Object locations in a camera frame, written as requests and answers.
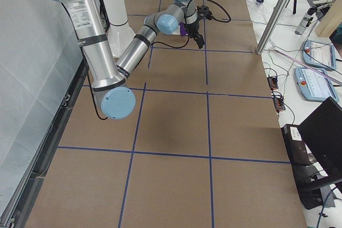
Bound lower teach pendant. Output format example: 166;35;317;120
294;67;339;102

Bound clear water bottle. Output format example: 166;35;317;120
295;11;313;35

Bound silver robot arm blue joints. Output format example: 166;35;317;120
42;0;136;121

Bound white curtain sheet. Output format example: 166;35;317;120
0;0;84;183

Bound upper small electronics board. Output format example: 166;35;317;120
267;76;278;91

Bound teach pendant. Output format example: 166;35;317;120
294;67;339;102
302;40;337;70

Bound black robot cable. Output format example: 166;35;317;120
152;0;231;49

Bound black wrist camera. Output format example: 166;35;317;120
197;5;213;20

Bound upper teach pendant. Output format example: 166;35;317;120
302;40;337;70

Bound black monitor stand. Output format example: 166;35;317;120
292;165;341;210

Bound silver aluminium pole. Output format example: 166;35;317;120
256;0;289;55

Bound wooden board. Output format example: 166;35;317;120
315;0;342;37

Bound purple microfibre towel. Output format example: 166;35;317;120
180;22;188;36

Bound small electronics board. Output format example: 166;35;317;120
272;95;286;113
267;76;278;91

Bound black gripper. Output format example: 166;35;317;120
186;14;204;49

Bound black laptop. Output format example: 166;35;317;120
281;97;341;175

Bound lower small electronics board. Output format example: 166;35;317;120
272;95;286;113

